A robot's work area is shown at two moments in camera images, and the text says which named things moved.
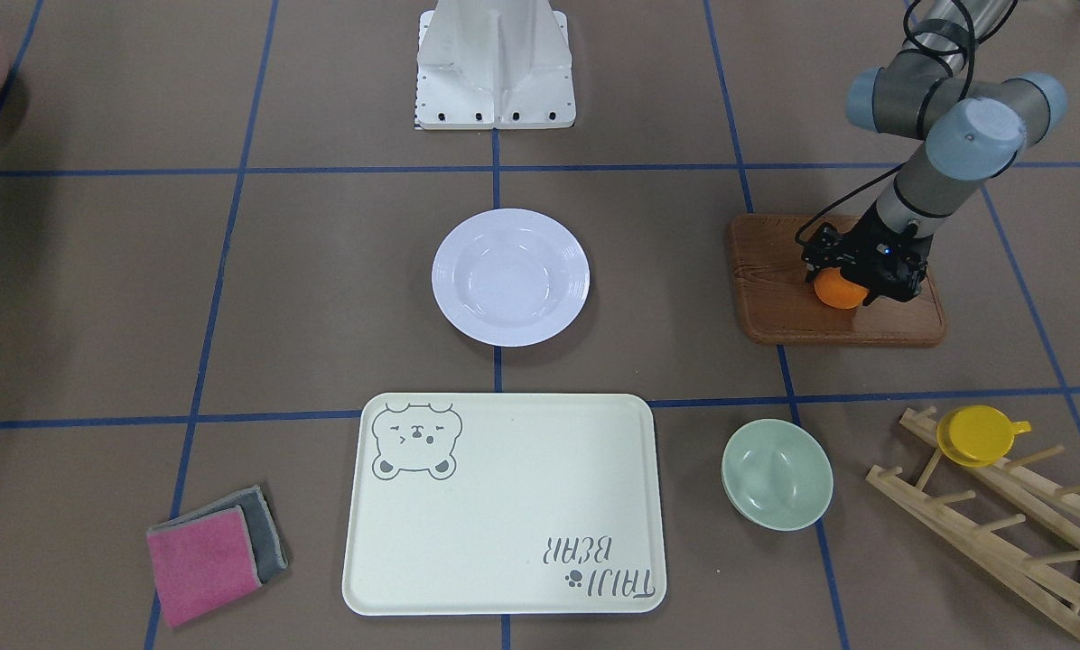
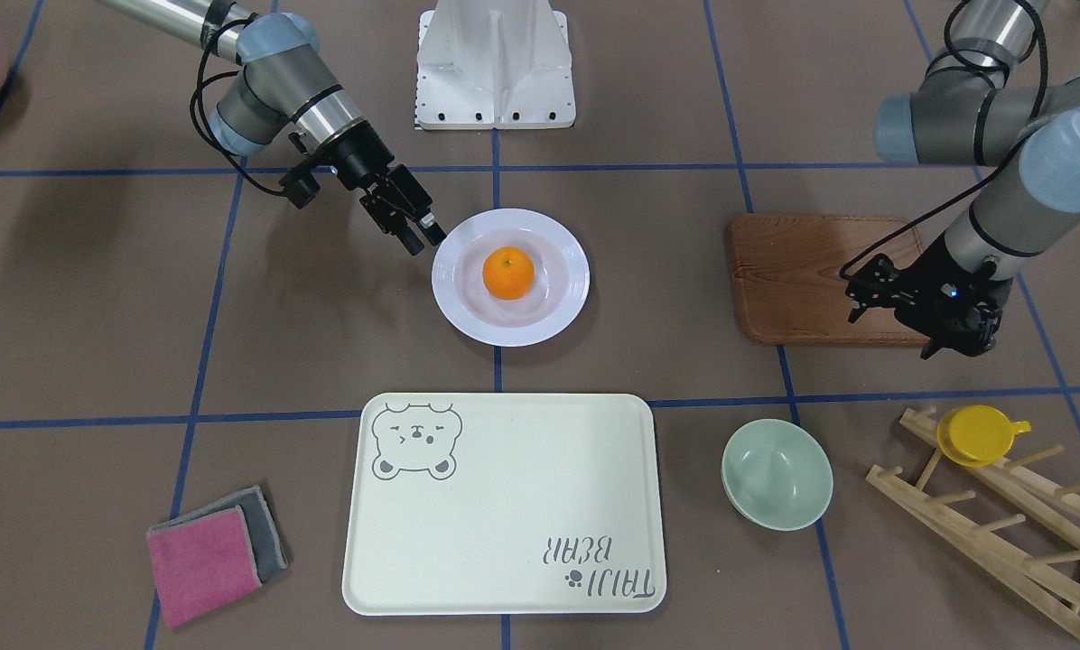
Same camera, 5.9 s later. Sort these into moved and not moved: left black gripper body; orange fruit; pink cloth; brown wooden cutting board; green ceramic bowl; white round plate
Moved: left black gripper body; orange fruit
Not moved: brown wooden cutting board; white round plate; pink cloth; green ceramic bowl
